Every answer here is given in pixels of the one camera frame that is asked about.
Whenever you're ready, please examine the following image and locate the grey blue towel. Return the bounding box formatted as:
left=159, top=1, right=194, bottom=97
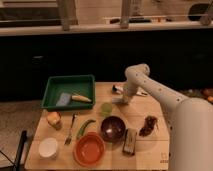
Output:
left=112, top=98, right=122, bottom=103

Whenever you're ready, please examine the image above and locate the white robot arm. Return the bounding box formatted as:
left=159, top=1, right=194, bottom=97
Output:
left=122, top=64, right=213, bottom=171

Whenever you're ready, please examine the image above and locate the dark purple bowl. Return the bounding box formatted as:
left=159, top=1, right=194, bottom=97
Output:
left=100, top=116, right=126, bottom=143

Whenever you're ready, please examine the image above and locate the orange bowl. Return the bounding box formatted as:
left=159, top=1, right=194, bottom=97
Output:
left=73, top=132, right=105, bottom=167

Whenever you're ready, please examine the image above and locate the brown dried toy food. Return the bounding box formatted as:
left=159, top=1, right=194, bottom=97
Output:
left=139, top=116, right=158, bottom=137

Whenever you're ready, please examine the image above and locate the green plastic tray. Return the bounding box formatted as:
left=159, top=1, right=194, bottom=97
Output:
left=42, top=75, right=95, bottom=111

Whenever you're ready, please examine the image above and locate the brown rectangular block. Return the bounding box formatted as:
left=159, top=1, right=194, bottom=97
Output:
left=122, top=128, right=137, bottom=155

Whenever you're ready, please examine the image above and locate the green pepper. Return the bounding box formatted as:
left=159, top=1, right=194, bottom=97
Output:
left=76, top=119, right=96, bottom=140

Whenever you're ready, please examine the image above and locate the blue grey sponge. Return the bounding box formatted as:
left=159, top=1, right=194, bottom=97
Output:
left=56, top=93, right=71, bottom=106

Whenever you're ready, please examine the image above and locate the silver fork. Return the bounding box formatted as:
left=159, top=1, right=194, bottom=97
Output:
left=64, top=114, right=77, bottom=145

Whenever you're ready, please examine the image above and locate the orange yellow toy food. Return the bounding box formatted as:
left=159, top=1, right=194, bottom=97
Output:
left=46, top=112, right=62, bottom=130

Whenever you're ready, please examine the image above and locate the white cup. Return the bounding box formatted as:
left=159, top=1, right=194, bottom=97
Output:
left=38, top=138, right=58, bottom=159

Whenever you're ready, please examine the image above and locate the black pole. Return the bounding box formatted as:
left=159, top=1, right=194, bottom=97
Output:
left=12, top=130, right=27, bottom=171

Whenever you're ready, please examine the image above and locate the white handled brush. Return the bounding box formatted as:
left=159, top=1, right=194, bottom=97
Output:
left=112, top=85, right=147, bottom=97

